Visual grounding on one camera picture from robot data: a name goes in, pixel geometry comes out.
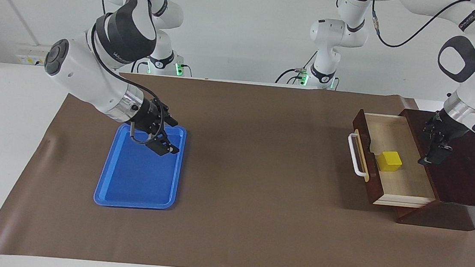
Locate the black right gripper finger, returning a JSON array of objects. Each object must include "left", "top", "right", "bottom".
[
  {"left": 144, "top": 139, "right": 170, "bottom": 158},
  {"left": 156, "top": 134, "right": 182, "bottom": 155}
]

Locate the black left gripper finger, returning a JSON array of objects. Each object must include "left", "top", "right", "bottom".
[
  {"left": 418, "top": 139, "right": 439, "bottom": 166},
  {"left": 433, "top": 144, "right": 454, "bottom": 165}
]

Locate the yellow cube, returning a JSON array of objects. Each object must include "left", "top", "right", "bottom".
[{"left": 375, "top": 150, "right": 404, "bottom": 173}]

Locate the wooden drawer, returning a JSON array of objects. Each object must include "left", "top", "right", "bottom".
[{"left": 346, "top": 108, "right": 446, "bottom": 210}]

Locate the white drawer handle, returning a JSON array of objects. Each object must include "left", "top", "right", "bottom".
[{"left": 345, "top": 132, "right": 373, "bottom": 178}]

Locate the blue plastic tray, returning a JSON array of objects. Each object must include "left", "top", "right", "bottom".
[{"left": 93, "top": 119, "right": 188, "bottom": 213}]

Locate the dark wooden cabinet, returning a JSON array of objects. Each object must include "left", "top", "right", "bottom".
[{"left": 389, "top": 108, "right": 475, "bottom": 231}]

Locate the brown table mat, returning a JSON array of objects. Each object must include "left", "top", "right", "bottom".
[{"left": 0, "top": 61, "right": 475, "bottom": 267}]

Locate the black base cable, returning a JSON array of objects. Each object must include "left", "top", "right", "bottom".
[
  {"left": 275, "top": 47, "right": 317, "bottom": 88},
  {"left": 130, "top": 53, "right": 151, "bottom": 75}
]

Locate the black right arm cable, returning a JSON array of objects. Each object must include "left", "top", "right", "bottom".
[{"left": 82, "top": 22, "right": 175, "bottom": 147}]

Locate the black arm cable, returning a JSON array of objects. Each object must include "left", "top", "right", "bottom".
[
  {"left": 368, "top": 0, "right": 475, "bottom": 56},
  {"left": 82, "top": 22, "right": 175, "bottom": 147}
]

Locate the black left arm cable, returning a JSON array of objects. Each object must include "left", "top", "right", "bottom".
[{"left": 368, "top": 0, "right": 475, "bottom": 56}]

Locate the white wall outlet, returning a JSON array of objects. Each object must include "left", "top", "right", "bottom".
[{"left": 15, "top": 43, "right": 52, "bottom": 67}]

